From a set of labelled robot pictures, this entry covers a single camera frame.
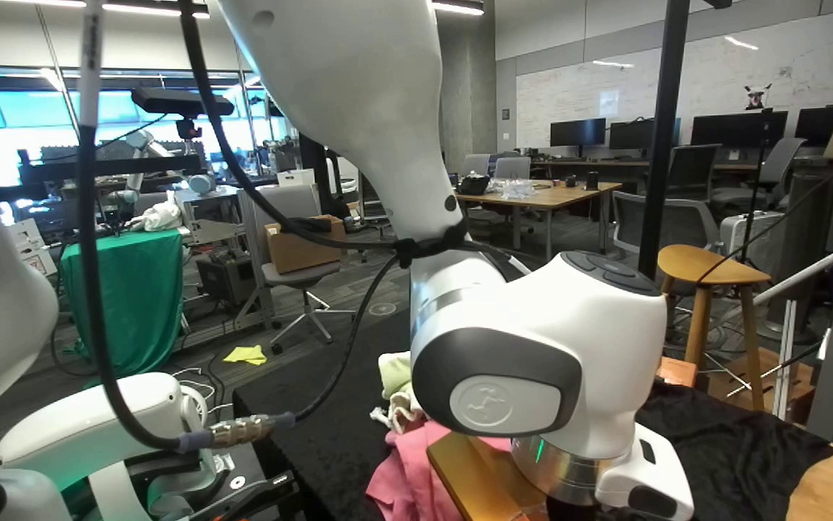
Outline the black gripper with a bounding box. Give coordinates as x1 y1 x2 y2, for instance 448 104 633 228
540 494 629 521

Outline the pink cloth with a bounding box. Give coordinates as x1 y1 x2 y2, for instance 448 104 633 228
364 421 514 521

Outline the pale yellow-green cloth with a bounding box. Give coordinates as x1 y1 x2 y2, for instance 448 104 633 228
376 350 419 403

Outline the black velvet table cover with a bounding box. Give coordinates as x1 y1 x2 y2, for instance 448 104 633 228
231 303 833 521

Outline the wooden stool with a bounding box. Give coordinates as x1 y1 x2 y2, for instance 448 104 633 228
653 240 775 415

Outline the grey padded chair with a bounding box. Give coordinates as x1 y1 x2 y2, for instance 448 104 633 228
611 188 723 285

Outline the wooden desk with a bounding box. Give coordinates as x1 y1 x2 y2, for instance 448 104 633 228
455 177 626 264

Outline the silver metal pole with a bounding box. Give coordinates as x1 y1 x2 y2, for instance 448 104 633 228
743 237 833 423

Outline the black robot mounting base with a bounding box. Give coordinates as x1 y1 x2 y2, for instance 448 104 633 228
124 447 299 521

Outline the yellow rag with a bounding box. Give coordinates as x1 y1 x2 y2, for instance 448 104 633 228
219 338 273 367

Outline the grey office chair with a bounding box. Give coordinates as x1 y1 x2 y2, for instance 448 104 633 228
234 180 363 357

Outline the black stand pole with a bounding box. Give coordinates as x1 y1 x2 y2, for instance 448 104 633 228
633 0 698 282

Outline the small plain cardboard box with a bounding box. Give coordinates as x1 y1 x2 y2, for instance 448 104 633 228
263 215 350 274

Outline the black draped stand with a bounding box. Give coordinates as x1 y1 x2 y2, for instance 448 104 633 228
295 134 339 217

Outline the green drape cloth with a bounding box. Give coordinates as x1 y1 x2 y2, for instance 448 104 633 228
57 228 189 379

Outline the whiteboard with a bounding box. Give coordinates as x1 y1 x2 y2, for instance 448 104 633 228
513 4 833 153

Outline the white crumpled object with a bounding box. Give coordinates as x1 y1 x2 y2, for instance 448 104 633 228
124 190 185 234

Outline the ceiling light strip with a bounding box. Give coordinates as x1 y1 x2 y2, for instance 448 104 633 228
429 0 486 17
8 0 211 20

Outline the white printed board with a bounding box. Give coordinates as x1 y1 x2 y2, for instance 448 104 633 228
8 215 57 285

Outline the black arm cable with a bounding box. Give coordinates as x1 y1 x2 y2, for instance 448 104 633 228
73 0 499 457

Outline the black camera on stand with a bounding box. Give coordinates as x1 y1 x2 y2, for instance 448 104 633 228
130 85 237 144

